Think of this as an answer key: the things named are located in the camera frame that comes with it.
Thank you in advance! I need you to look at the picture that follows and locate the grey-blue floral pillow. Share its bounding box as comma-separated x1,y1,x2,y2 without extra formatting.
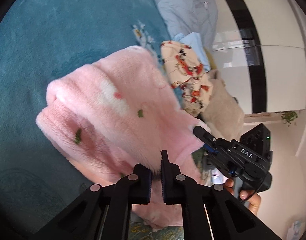
149,0,206,39
185,0,218,49

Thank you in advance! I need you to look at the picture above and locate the green potted plant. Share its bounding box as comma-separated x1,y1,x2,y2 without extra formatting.
280,110,299,128

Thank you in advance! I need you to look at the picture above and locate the glossy white and black wardrobe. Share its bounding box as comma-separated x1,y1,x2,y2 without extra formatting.
208,0,306,117

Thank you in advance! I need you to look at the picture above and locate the beige knit sweater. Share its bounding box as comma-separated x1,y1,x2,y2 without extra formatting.
198,69,246,140

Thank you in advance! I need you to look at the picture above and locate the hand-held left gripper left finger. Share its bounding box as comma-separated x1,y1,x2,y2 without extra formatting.
31,164,151,240

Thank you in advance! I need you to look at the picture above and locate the cream cartoon print garment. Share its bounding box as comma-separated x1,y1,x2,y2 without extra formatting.
160,40,214,117

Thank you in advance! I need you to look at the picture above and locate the blue floral plush blanket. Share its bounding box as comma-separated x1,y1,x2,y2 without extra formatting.
0,0,208,240

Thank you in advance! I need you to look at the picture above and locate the pink fleece floral garment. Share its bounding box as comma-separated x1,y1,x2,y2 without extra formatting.
36,45,212,230

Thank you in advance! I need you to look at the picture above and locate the person's right hand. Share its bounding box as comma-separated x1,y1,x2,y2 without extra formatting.
224,177,261,217

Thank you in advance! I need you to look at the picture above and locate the light blue cloth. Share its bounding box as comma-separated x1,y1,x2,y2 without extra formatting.
173,32,211,72

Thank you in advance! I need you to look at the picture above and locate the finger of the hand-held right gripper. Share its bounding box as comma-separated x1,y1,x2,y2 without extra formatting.
203,143,227,173
193,126,217,147

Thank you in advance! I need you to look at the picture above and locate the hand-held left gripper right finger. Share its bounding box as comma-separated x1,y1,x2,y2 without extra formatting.
160,150,283,240

